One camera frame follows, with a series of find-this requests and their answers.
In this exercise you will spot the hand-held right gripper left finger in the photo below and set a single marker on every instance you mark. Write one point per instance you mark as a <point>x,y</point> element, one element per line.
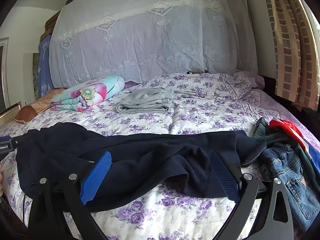
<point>96,177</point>

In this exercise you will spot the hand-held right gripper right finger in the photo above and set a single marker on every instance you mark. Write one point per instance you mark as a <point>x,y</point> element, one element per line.
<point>225,177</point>

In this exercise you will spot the navy blue pants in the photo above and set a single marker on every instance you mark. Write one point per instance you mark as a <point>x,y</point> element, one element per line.
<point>150,155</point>

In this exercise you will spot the grey folded pants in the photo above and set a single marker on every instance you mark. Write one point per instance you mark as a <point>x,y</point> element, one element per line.
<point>145,101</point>

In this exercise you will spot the brown patterned pillow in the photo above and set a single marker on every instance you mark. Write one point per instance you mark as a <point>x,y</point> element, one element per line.
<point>35,107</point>

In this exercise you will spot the dark green garment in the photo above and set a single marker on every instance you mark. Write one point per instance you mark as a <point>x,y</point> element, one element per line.
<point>262,130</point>

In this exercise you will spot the bed with purple floral sheet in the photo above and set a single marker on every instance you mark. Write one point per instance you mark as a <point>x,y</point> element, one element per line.
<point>200,115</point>

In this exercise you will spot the blue denim jeans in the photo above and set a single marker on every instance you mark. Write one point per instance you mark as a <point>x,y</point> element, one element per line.
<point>295,180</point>

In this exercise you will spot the leaning picture board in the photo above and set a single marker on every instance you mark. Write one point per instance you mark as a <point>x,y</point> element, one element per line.
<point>31,77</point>

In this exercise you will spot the red white blue garment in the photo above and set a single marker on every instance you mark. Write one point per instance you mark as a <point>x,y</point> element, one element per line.
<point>287,128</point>

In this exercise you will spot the folded floral quilt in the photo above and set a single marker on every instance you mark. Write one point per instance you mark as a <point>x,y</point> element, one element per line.
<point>87,92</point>

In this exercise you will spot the blue printed package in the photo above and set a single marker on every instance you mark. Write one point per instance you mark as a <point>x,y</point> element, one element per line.
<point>45,65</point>

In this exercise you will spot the purple floral pillow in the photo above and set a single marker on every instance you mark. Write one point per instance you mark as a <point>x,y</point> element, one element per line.
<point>240,82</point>

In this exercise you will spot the wooden furniture top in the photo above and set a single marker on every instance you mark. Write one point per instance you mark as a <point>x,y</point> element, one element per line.
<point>51,23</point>

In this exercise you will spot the white lace cover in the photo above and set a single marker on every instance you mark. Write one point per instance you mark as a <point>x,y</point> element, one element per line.
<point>150,42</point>

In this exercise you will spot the brick pattern curtain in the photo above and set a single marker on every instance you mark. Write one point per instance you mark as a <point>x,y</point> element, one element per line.
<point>287,42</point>

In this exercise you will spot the gold picture frame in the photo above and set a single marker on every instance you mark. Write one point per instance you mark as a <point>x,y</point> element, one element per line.
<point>8,112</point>

